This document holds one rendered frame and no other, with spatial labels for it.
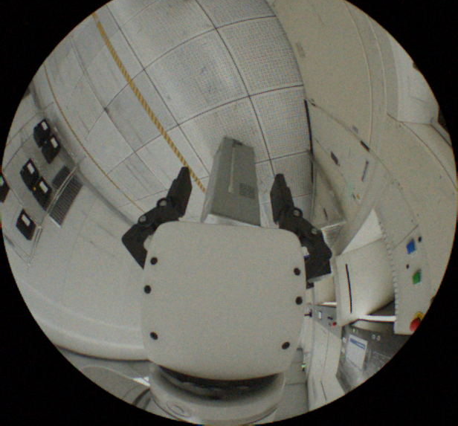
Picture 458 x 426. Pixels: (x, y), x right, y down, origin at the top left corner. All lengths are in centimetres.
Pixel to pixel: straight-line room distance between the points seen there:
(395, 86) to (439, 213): 31
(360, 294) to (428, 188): 89
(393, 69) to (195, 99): 114
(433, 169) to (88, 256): 304
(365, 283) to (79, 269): 320
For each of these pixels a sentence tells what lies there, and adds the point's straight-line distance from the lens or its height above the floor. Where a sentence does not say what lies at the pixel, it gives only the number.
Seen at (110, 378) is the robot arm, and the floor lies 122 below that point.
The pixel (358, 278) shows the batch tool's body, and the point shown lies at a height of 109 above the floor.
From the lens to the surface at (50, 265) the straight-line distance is 265.
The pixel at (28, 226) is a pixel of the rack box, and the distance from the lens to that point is 224.
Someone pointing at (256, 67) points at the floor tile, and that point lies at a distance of 112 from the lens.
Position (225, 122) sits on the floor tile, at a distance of 119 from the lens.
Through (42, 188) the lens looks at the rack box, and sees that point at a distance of 226.
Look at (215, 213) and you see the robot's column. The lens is 66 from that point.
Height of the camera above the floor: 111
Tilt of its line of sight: 41 degrees down
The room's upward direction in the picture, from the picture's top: 176 degrees counter-clockwise
